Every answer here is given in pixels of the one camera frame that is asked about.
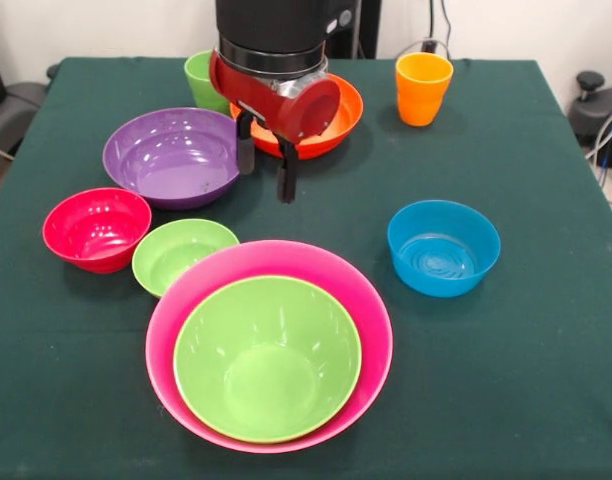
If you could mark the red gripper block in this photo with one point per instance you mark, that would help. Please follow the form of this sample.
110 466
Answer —
281 107

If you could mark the purple plastic bowl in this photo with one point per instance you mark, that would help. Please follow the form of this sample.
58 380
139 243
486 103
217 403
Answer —
176 165

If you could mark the orange plastic bowl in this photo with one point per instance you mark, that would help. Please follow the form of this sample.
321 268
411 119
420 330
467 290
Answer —
348 120

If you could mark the green plastic cup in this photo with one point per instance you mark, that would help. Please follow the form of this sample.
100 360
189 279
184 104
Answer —
198 85

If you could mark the small green plastic bowl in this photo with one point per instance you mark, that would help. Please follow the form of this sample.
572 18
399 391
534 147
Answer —
171 255

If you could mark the pink plastic bowl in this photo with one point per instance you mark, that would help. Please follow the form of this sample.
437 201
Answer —
336 285

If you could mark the red plastic bowl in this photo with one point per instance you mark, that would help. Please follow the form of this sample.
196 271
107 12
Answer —
93 235

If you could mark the large green plastic bowl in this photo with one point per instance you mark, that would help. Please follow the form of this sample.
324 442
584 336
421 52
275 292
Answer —
266 360

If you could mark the blue plastic bowl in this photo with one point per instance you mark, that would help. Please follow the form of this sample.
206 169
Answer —
443 260

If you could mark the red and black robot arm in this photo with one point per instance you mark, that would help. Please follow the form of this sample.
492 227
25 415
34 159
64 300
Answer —
281 30

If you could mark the orange plastic cup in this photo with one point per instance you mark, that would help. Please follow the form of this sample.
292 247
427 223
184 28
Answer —
421 95

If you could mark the black cabinet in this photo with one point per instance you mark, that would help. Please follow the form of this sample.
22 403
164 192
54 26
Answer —
366 25

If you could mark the black chair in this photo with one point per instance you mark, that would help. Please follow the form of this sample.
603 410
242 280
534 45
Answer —
16 110

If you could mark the dark green tablecloth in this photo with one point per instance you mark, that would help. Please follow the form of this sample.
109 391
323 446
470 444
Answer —
86 375

